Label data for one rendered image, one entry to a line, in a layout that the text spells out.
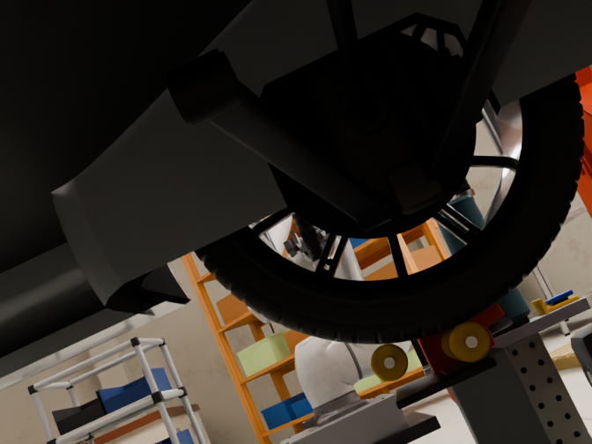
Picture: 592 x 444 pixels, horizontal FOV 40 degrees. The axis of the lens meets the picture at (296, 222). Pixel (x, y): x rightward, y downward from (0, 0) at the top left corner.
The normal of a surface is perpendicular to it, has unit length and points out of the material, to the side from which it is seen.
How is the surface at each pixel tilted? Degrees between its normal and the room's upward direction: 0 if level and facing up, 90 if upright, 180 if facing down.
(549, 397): 90
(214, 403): 90
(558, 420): 90
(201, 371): 90
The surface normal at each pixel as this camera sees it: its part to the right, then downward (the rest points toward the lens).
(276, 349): 0.66, -0.43
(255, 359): -0.63, 0.13
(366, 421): -0.01, -0.21
